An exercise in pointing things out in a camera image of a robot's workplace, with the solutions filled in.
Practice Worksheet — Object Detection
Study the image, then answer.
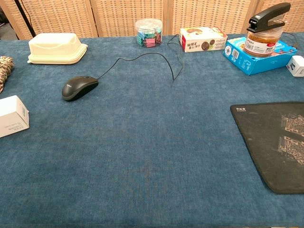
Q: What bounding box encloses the black computer mouse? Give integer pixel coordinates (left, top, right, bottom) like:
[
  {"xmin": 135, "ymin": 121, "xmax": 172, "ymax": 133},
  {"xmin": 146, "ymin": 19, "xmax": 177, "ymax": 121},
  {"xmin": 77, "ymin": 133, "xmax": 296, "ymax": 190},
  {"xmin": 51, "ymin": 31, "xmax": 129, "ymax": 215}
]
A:
[{"xmin": 61, "ymin": 75, "xmax": 99, "ymax": 102}]

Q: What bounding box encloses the black cable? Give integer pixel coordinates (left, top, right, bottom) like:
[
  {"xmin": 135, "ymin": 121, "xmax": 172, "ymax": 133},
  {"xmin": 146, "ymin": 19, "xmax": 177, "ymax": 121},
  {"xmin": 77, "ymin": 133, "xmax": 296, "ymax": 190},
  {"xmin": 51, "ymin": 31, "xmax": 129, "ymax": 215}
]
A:
[{"xmin": 96, "ymin": 32, "xmax": 299, "ymax": 83}]

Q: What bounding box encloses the black printed mouse pad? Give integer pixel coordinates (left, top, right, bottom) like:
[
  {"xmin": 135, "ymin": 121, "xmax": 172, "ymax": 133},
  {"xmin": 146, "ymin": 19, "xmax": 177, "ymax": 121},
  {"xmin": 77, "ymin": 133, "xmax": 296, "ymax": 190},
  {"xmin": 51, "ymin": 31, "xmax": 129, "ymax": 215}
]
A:
[{"xmin": 229, "ymin": 101, "xmax": 304, "ymax": 195}]

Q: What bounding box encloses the blue table cloth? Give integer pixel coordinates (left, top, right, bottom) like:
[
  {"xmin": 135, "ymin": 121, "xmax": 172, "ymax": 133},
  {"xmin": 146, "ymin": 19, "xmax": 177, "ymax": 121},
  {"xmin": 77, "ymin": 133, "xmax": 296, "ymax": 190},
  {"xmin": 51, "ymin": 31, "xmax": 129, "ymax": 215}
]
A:
[{"xmin": 0, "ymin": 33, "xmax": 304, "ymax": 228}]

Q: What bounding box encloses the clear jar of binder clips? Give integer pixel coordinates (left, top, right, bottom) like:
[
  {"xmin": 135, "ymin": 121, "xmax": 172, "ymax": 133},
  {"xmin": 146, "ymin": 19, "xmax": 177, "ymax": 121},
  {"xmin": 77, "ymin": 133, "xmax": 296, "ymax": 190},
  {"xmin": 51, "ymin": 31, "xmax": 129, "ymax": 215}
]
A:
[{"xmin": 134, "ymin": 18, "xmax": 163, "ymax": 48}]

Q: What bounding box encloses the white cookie box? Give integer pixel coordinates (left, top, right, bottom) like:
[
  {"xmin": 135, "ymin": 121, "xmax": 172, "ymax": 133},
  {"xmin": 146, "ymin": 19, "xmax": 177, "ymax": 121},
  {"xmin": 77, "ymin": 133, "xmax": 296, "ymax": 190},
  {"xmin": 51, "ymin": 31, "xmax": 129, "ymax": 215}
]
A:
[{"xmin": 179, "ymin": 26, "xmax": 228, "ymax": 53}]

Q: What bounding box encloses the woven folding screen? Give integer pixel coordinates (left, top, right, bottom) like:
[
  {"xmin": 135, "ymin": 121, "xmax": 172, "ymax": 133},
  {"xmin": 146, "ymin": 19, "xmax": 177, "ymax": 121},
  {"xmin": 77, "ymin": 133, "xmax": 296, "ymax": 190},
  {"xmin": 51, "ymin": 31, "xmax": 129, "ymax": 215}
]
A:
[{"xmin": 0, "ymin": 0, "xmax": 304, "ymax": 40}]

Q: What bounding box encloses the cream plastic lunch box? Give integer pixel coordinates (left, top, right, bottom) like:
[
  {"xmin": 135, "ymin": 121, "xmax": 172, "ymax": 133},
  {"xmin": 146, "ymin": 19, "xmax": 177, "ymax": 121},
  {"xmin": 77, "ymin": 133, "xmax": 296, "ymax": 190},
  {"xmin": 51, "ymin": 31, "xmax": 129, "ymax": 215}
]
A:
[{"xmin": 27, "ymin": 32, "xmax": 88, "ymax": 65}]

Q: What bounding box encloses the blue cardboard box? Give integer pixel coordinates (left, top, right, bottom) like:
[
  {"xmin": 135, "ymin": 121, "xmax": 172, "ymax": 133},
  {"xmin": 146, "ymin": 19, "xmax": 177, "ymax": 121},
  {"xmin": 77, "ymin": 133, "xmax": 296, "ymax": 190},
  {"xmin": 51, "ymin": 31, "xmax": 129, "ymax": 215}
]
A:
[{"xmin": 222, "ymin": 37, "xmax": 298, "ymax": 76}]

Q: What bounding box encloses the white rectangular carton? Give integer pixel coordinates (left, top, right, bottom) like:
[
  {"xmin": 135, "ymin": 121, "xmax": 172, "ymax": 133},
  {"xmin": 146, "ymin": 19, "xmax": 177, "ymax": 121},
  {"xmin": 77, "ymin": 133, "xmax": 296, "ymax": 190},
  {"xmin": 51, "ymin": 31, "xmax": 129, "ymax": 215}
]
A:
[{"xmin": 0, "ymin": 95, "xmax": 30, "ymax": 139}]

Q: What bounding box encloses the black stapler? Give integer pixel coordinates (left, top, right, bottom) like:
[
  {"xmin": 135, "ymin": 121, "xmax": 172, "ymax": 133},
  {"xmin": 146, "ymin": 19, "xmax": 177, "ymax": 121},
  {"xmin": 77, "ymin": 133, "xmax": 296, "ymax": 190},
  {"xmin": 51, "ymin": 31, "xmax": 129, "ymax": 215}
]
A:
[{"xmin": 246, "ymin": 2, "xmax": 292, "ymax": 33}]

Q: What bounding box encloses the small white cube box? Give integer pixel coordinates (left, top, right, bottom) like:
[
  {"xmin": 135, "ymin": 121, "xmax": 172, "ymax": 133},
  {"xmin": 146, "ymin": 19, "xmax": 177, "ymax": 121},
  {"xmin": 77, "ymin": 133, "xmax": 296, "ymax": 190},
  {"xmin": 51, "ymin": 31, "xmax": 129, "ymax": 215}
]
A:
[{"xmin": 286, "ymin": 56, "xmax": 304, "ymax": 78}]

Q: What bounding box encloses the black tripod stand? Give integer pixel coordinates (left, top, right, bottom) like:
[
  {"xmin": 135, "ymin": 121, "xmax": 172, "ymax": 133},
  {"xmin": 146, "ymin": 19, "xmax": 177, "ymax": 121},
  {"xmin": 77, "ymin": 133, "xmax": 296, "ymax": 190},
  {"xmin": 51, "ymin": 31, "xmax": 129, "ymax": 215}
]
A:
[{"xmin": 13, "ymin": 0, "xmax": 34, "ymax": 39}]

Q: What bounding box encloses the braided rope bundle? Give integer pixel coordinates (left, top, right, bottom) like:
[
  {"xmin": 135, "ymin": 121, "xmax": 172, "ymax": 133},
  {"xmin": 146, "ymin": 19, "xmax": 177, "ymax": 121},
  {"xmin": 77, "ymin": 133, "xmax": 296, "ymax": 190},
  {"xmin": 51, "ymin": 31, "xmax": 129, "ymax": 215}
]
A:
[{"xmin": 0, "ymin": 56, "xmax": 15, "ymax": 94}]

